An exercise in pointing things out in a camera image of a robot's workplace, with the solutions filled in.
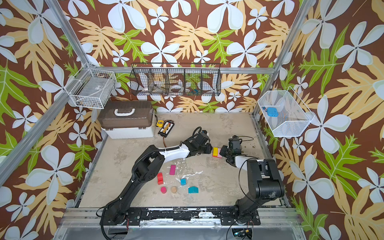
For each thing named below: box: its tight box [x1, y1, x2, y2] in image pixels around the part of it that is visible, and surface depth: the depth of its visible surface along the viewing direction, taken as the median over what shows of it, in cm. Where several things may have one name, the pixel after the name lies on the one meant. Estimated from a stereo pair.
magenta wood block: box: [169, 164, 176, 176], surface depth 91 cm
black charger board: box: [157, 120, 175, 138], surface depth 112 cm
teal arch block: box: [188, 186, 199, 194], surface depth 84 cm
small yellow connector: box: [156, 120, 164, 128], surface depth 113 cm
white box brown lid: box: [97, 101, 155, 139], surface depth 97 cm
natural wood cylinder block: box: [171, 186, 178, 194], surface depth 84 cm
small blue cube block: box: [180, 178, 187, 186], surface depth 86 cm
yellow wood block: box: [212, 147, 219, 158], surface depth 97 cm
